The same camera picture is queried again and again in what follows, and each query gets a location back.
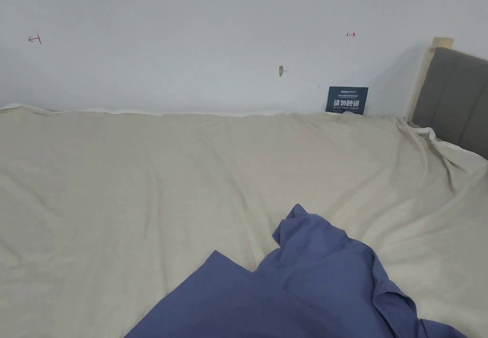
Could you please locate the bed with beige sheet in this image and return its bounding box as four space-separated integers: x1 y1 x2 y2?
0 103 488 338

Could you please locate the grey padded headboard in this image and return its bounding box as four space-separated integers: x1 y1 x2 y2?
407 37 488 161

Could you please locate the dark blue sign card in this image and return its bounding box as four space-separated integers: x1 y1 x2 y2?
326 86 369 116

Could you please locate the blue shirt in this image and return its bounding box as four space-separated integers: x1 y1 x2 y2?
123 204 468 338

